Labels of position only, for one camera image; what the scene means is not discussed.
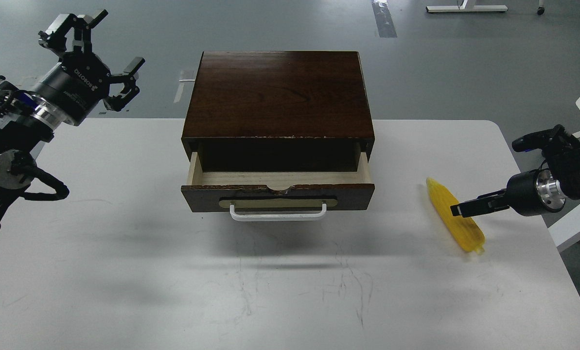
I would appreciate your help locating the dark wooden drawer cabinet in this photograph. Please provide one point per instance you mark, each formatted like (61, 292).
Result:
(279, 111)

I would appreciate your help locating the white table leg base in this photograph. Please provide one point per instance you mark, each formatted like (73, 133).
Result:
(467, 6)

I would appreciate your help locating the yellow corn cob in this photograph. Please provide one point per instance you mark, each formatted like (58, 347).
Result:
(465, 231)

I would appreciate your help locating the wooden drawer with white handle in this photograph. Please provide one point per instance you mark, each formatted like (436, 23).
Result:
(254, 196)

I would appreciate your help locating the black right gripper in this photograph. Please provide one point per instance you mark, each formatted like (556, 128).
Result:
(525, 192)

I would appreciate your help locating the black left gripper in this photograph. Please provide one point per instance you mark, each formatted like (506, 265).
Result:
(80, 79)

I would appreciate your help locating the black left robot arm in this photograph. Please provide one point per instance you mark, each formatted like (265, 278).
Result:
(25, 121)

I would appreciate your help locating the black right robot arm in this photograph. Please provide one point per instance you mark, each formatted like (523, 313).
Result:
(561, 151)

